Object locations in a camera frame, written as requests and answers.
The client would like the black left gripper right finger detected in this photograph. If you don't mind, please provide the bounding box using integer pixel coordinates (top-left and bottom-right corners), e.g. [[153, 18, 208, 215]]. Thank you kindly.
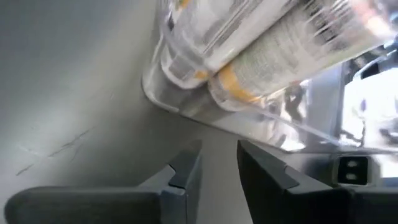
[[236, 139, 398, 224]]

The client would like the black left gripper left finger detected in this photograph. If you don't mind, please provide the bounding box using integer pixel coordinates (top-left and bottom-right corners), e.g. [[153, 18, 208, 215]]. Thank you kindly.
[[4, 139, 203, 224]]

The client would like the white Celsius energy can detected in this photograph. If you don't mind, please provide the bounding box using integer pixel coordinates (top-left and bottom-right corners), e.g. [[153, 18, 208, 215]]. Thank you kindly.
[[207, 0, 397, 113], [160, 0, 295, 91]]

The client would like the clear plastic bin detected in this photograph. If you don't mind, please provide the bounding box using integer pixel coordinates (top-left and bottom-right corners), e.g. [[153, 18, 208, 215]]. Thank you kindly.
[[141, 0, 398, 155]]

